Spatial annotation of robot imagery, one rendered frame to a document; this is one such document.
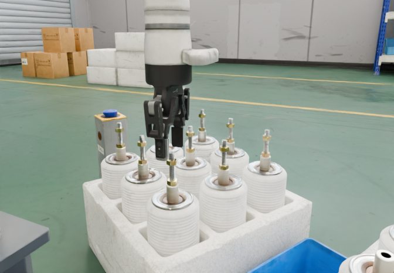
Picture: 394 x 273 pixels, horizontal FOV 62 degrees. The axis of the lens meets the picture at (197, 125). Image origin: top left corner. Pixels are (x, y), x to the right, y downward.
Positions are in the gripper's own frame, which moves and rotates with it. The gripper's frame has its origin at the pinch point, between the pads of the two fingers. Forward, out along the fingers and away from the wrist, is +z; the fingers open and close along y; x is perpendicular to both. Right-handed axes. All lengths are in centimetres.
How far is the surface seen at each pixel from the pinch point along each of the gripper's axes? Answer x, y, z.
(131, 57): -147, -248, 6
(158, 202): -1.5, 2.4, 9.8
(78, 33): -266, -322, -18
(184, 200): 2.6, 0.3, 9.9
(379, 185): 50, -76, 35
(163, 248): 0.4, 5.0, 16.9
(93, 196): -22.6, -7.5, 17.3
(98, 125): -32.1, -25.0, 5.9
